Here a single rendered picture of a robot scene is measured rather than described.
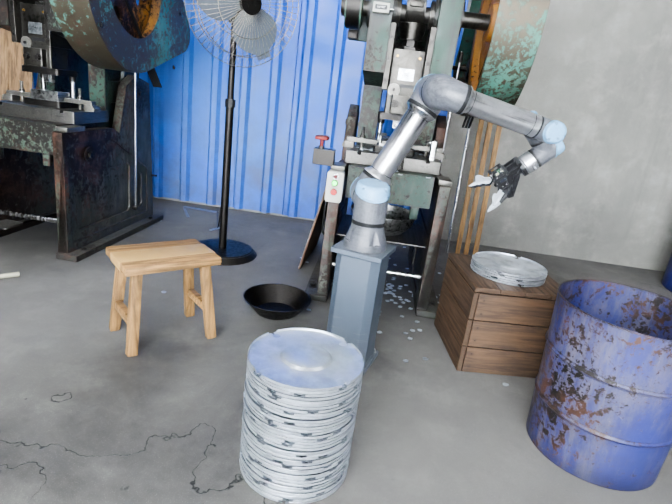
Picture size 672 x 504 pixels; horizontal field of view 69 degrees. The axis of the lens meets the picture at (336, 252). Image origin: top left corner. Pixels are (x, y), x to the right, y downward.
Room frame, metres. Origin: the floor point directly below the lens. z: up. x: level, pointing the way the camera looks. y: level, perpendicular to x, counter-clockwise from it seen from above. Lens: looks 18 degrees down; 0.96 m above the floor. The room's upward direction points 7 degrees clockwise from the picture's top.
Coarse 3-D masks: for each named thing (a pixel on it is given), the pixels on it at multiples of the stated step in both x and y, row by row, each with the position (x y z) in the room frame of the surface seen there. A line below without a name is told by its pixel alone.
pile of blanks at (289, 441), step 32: (256, 384) 0.98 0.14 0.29; (256, 416) 0.99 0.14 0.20; (288, 416) 0.95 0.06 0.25; (320, 416) 0.95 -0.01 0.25; (352, 416) 1.03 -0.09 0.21; (256, 448) 0.97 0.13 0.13; (288, 448) 0.94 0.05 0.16; (320, 448) 0.96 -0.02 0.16; (256, 480) 0.97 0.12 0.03; (288, 480) 0.95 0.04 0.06; (320, 480) 0.96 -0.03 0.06
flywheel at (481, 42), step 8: (488, 0) 2.70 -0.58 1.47; (496, 0) 2.55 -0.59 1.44; (480, 8) 2.76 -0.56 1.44; (488, 8) 2.71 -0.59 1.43; (496, 8) 2.39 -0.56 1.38; (496, 16) 2.37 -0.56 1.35; (480, 32) 2.74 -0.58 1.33; (488, 32) 2.39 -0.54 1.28; (480, 40) 2.73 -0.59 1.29; (488, 40) 2.42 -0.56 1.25; (472, 48) 2.77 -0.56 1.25; (480, 48) 2.72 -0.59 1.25; (488, 48) 2.51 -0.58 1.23; (472, 56) 2.72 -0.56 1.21; (480, 56) 2.69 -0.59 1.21; (472, 64) 2.70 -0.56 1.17; (480, 64) 2.64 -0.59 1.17; (472, 72) 2.66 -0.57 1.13; (480, 72) 2.59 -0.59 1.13; (472, 80) 2.62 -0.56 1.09
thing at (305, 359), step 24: (264, 336) 1.16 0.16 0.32; (288, 336) 1.18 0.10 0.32; (312, 336) 1.20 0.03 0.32; (336, 336) 1.21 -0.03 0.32; (264, 360) 1.05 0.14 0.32; (288, 360) 1.05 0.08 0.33; (312, 360) 1.06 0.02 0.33; (336, 360) 1.09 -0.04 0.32; (360, 360) 1.10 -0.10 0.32; (288, 384) 0.96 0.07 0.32; (312, 384) 0.97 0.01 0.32; (336, 384) 0.98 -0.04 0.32
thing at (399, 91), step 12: (396, 48) 2.39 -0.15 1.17; (408, 48) 2.42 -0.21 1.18; (396, 60) 2.38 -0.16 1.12; (408, 60) 2.38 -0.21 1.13; (420, 60) 2.38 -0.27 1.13; (396, 72) 2.38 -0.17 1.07; (408, 72) 2.38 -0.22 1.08; (420, 72) 2.38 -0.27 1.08; (396, 84) 2.37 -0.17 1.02; (408, 84) 2.38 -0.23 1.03; (396, 96) 2.35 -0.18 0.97; (408, 96) 2.35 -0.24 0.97; (384, 108) 2.39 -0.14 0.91; (396, 108) 2.35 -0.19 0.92
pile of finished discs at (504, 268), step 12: (480, 252) 2.00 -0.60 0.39; (492, 252) 2.03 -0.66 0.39; (480, 264) 1.82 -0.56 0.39; (492, 264) 1.86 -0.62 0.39; (504, 264) 1.86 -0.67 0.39; (516, 264) 1.88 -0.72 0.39; (528, 264) 1.92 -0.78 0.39; (492, 276) 1.79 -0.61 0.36; (504, 276) 1.76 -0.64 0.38; (516, 276) 1.74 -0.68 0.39; (528, 276) 1.77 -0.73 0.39; (540, 276) 1.77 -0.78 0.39
